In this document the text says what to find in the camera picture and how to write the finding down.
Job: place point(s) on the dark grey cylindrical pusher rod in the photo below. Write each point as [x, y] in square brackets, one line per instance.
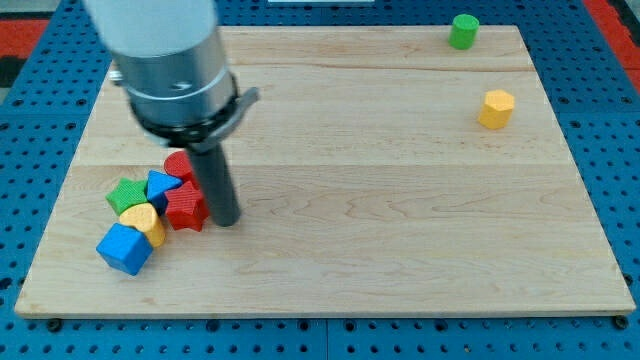
[212, 174]

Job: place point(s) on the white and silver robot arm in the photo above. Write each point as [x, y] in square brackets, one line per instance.
[171, 62]

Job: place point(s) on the red star block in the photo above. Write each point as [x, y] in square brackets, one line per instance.
[186, 208]

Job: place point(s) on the green star block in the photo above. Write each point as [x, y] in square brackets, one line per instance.
[126, 194]

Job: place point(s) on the yellow hexagon block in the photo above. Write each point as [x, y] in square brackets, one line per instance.
[496, 110]

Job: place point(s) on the red round block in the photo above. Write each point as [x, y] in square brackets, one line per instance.
[177, 164]

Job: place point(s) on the blue triangle block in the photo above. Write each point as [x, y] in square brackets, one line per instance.
[158, 184]

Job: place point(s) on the yellow rounded block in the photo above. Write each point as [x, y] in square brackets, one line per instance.
[144, 218]

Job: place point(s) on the blue cube block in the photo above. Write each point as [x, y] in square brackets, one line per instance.
[125, 249]

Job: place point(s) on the light wooden board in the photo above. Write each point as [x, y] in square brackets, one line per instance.
[367, 186]

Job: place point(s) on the green cylinder block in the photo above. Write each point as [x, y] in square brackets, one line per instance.
[463, 31]

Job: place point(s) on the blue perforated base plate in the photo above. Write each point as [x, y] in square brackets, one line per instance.
[592, 95]

